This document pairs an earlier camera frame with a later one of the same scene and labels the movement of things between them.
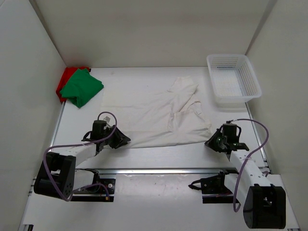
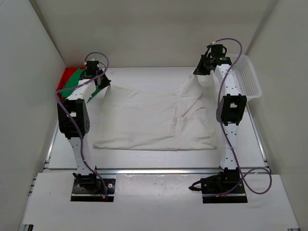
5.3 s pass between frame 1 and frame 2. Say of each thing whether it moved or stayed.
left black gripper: moved
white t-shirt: moved
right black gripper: moved
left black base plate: stayed
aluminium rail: stayed
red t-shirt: stayed
